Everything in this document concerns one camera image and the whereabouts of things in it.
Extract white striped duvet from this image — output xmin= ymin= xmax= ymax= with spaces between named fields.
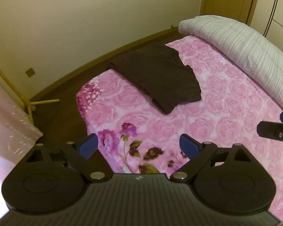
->
xmin=178 ymin=15 xmax=283 ymax=112

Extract wooden pole rack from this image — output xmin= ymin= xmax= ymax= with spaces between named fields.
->
xmin=0 ymin=56 xmax=61 ymax=125

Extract pink rose-print blanket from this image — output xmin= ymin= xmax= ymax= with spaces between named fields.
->
xmin=75 ymin=35 xmax=283 ymax=218

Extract white wardrobe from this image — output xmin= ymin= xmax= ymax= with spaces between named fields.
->
xmin=250 ymin=0 xmax=283 ymax=64

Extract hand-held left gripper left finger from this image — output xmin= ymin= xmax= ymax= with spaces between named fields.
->
xmin=26 ymin=133 xmax=114 ymax=183

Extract wooden baseboard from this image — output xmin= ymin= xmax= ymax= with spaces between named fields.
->
xmin=29 ymin=26 xmax=180 ymax=100

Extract dark brown long-sleeved sweater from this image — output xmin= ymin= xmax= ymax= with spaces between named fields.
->
xmin=108 ymin=44 xmax=202 ymax=115

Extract pink shiny cloth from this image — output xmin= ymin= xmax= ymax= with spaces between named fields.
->
xmin=0 ymin=72 xmax=43 ymax=166

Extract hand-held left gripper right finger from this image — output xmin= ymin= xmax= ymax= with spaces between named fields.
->
xmin=170 ymin=133 xmax=253 ymax=182

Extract wooden door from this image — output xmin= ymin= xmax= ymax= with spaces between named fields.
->
xmin=199 ymin=0 xmax=261 ymax=27

